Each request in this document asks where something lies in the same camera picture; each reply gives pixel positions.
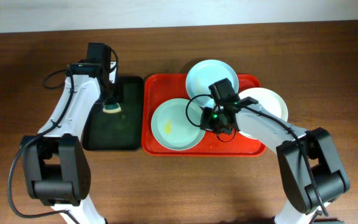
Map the green yellow sponge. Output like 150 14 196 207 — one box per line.
103 103 121 114

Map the light green plate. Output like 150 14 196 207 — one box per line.
151 98 205 151

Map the light blue plate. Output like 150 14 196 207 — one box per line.
185 59 239 98

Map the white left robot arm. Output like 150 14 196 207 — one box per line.
15 60 119 223

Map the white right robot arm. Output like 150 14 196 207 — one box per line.
200 78 350 223

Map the black plastic tray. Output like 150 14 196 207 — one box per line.
82 77 144 151

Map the red plastic tray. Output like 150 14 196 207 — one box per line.
141 73 266 157

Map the white plate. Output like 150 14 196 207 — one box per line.
236 88 289 144

